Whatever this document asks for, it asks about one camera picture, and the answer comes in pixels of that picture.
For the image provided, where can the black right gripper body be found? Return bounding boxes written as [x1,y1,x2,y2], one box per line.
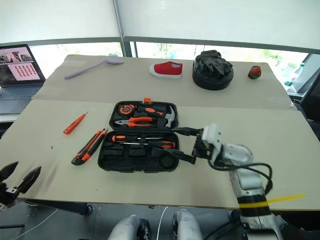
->
[191,133,214,161]

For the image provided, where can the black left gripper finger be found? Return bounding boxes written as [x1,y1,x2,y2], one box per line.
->
[17,165,42,195]
[0,161,20,182]

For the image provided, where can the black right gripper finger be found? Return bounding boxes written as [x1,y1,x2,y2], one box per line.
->
[171,149,198,165]
[172,126,204,138]

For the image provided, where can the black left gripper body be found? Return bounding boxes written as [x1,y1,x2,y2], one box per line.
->
[0,181,20,207]

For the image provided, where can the black plastic tool case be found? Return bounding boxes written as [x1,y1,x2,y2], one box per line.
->
[97,97,181,174]

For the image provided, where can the orange black utility knife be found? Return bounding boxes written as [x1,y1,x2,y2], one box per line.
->
[71,127,109,167]

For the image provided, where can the orange test pen screwdriver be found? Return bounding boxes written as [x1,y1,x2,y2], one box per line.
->
[62,110,90,136]

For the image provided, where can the black electrical tape roll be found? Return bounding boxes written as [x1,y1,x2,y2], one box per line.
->
[159,154,179,169]

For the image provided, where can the dark metal table leg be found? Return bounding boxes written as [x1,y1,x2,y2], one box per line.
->
[24,198,94,217]

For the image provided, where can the silver rounded leg shell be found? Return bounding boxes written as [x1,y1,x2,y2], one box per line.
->
[107,214,152,240]
[172,209,204,240]

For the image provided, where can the red canvas shoe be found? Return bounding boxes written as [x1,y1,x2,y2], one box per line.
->
[148,61,184,80]

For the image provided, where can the orange black tape measure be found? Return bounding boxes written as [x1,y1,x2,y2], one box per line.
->
[118,103,137,117]

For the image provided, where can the red strawberry toy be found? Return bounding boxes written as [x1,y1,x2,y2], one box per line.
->
[247,65,263,81]

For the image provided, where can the yellow strip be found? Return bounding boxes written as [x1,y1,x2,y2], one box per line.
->
[239,193,307,209]

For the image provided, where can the open laptop computer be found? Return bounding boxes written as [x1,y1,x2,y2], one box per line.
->
[0,43,47,115]

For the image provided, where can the grey plastic spoon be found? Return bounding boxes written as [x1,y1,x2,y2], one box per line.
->
[63,55,125,81]

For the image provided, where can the green labelled plastic bottle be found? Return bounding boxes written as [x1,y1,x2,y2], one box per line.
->
[283,62,307,87]

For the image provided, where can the black office chair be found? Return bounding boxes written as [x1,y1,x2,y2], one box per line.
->
[291,81,320,141]

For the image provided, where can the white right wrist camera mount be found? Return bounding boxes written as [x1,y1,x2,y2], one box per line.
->
[201,123,224,152]

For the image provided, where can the orange black handled screwdriver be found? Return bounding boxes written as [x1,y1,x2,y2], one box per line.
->
[111,134,165,144]
[119,140,177,150]

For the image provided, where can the claw hammer orange black handle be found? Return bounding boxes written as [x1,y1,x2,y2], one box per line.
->
[137,104,178,129]

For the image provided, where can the orange handled pliers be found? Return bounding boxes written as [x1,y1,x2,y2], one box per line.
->
[114,116,155,129]

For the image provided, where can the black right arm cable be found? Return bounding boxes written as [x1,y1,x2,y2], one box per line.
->
[207,149,274,196]

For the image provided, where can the thin white cable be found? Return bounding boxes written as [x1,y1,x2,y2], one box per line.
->
[159,205,169,240]

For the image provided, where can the grey window frame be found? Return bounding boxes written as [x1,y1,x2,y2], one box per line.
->
[0,0,320,59]

